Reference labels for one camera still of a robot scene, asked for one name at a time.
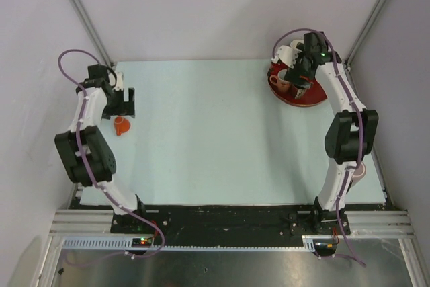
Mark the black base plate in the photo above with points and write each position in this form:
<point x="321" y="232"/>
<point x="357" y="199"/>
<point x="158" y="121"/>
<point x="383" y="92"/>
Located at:
<point x="175" y="220"/>

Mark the small orange cup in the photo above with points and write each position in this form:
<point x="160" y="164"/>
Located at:
<point x="121" y="125"/>

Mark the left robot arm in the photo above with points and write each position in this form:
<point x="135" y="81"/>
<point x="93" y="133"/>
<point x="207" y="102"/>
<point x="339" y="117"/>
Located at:
<point x="84" y="152"/>

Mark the small brown cup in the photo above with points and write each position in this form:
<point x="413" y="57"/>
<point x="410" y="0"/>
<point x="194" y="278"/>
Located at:
<point x="298" y="90"/>

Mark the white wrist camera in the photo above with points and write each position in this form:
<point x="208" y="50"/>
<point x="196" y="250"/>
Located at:
<point x="116" y="81"/>
<point x="287" y="55"/>

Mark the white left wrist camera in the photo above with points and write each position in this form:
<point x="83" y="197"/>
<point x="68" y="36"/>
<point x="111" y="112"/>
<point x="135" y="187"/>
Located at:
<point x="116" y="81"/>

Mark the small salmon mug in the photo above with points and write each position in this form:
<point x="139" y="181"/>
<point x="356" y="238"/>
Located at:
<point x="278" y="80"/>

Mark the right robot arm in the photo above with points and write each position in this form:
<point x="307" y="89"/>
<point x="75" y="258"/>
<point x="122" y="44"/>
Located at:
<point x="350" y="136"/>

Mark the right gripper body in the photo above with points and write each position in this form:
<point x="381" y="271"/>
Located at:
<point x="293" y="74"/>

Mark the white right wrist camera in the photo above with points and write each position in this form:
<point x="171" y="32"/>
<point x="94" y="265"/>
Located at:
<point x="287" y="55"/>

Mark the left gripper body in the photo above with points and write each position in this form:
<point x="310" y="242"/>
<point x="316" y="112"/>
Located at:
<point x="115" y="104"/>

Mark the lilac mug black handle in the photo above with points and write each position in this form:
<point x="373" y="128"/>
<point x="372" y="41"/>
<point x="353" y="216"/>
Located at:
<point x="358" y="174"/>

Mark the grey cable duct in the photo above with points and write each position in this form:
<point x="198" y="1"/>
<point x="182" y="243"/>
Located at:
<point x="303" y="244"/>

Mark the dark green mug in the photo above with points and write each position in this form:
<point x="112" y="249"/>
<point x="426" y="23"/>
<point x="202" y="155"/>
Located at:
<point x="297" y="44"/>

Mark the round red tray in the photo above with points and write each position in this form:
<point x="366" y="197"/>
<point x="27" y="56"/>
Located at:
<point x="314" y="96"/>

